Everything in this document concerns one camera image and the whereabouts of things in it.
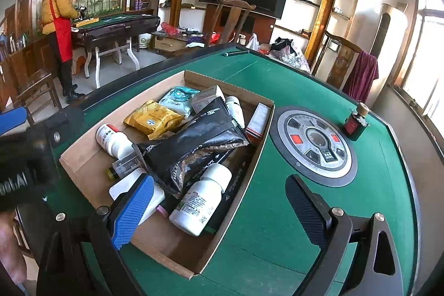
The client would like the black foil bag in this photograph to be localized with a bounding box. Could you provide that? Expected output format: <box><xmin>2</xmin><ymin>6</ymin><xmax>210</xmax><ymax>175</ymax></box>
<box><xmin>133</xmin><ymin>102</ymin><xmax>250</xmax><ymax>199</ymax></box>

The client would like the grey carton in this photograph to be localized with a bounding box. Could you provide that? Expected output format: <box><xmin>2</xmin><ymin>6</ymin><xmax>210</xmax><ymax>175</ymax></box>
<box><xmin>191</xmin><ymin>85</ymin><xmax>227</xmax><ymax>114</ymax></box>

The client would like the cardboard box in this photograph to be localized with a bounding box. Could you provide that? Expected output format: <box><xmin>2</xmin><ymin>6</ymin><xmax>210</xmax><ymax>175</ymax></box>
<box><xmin>59</xmin><ymin>70</ymin><xmax>275</xmax><ymax>280</ymax></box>

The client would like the dark red bottle with cork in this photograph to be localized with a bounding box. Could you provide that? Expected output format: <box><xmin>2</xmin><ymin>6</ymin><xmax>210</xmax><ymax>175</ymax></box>
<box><xmin>344</xmin><ymin>102</ymin><xmax>369</xmax><ymax>141</ymax></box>

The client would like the teal cartoon wipes packet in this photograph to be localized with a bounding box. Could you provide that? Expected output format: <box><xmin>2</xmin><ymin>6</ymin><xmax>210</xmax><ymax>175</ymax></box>
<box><xmin>159</xmin><ymin>86</ymin><xmax>201</xmax><ymax>118</ymax></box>

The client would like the brown wooden chair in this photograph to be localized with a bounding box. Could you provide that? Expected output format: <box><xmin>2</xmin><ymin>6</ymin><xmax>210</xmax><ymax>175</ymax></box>
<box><xmin>0</xmin><ymin>39</ymin><xmax>63</xmax><ymax>116</ymax></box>

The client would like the floral bag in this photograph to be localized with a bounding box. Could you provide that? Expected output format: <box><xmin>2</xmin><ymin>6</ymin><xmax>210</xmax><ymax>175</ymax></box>
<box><xmin>269</xmin><ymin>37</ymin><xmax>310</xmax><ymax>73</ymax></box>

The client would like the large white pill bottle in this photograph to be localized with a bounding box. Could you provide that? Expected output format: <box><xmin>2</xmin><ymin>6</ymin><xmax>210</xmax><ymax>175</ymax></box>
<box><xmin>169</xmin><ymin>163</ymin><xmax>232</xmax><ymax>237</ymax></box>

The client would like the maroon cloth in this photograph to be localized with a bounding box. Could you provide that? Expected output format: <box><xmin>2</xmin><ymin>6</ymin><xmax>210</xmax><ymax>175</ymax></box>
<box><xmin>342</xmin><ymin>50</ymin><xmax>379</xmax><ymax>104</ymax></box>

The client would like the standing air conditioner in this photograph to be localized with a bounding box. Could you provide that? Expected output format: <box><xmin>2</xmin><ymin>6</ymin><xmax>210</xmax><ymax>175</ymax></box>
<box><xmin>369</xmin><ymin>3</ymin><xmax>408</xmax><ymax>99</ymax></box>

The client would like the wooden armchair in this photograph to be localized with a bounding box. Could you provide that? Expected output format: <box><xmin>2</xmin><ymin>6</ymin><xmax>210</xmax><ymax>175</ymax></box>
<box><xmin>205</xmin><ymin>0</ymin><xmax>256</xmax><ymax>47</ymax></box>
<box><xmin>310</xmin><ymin>31</ymin><xmax>363</xmax><ymax>92</ymax></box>

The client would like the person's left hand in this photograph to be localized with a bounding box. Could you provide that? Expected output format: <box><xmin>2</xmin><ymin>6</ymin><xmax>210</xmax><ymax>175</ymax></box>
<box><xmin>0</xmin><ymin>211</ymin><xmax>26</xmax><ymax>283</ymax></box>

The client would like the white power adapter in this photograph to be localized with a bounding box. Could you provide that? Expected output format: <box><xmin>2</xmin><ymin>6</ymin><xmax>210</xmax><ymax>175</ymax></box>
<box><xmin>109</xmin><ymin>167</ymin><xmax>165</xmax><ymax>213</ymax></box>

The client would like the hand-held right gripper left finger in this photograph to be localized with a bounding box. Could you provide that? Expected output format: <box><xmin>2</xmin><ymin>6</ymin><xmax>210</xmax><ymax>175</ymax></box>
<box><xmin>36</xmin><ymin>174</ymin><xmax>155</xmax><ymax>296</ymax></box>

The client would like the yellow packet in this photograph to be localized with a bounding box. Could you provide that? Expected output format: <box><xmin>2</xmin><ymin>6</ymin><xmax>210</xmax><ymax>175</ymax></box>
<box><xmin>124</xmin><ymin>100</ymin><xmax>184</xmax><ymax>140</ymax></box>

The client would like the white bottle with red label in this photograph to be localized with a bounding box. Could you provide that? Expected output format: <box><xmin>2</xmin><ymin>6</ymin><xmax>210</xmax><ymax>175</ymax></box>
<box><xmin>96</xmin><ymin>123</ymin><xmax>136</xmax><ymax>159</ymax></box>

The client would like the dark mahjong table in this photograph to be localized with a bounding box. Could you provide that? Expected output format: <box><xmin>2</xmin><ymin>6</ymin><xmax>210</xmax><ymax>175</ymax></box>
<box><xmin>71</xmin><ymin>13</ymin><xmax>160</xmax><ymax>88</ymax></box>

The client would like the orange stool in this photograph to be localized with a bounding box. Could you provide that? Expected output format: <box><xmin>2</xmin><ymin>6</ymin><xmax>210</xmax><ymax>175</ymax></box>
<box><xmin>71</xmin><ymin>55</ymin><xmax>89</xmax><ymax>76</ymax></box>

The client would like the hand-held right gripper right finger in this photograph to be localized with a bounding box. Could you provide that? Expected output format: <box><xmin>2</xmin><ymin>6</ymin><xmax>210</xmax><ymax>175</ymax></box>
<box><xmin>284</xmin><ymin>174</ymin><xmax>406</xmax><ymax>296</ymax></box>

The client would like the red and white carton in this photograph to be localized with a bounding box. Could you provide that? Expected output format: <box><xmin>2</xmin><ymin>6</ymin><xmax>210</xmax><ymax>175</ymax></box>
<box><xmin>244</xmin><ymin>103</ymin><xmax>273</xmax><ymax>144</ymax></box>

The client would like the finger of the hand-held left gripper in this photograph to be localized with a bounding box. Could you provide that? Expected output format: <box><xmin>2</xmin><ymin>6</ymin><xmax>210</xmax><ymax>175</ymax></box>
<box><xmin>0</xmin><ymin>107</ymin><xmax>28</xmax><ymax>137</ymax></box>

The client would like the round table control panel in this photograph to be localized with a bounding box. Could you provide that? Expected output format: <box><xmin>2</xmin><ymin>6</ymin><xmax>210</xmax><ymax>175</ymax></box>
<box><xmin>269</xmin><ymin>105</ymin><xmax>358</xmax><ymax>188</ymax></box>

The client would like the window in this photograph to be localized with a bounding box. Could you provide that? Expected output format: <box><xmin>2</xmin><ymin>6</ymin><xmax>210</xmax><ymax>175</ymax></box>
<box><xmin>388</xmin><ymin>0</ymin><xmax>444</xmax><ymax>130</ymax></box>

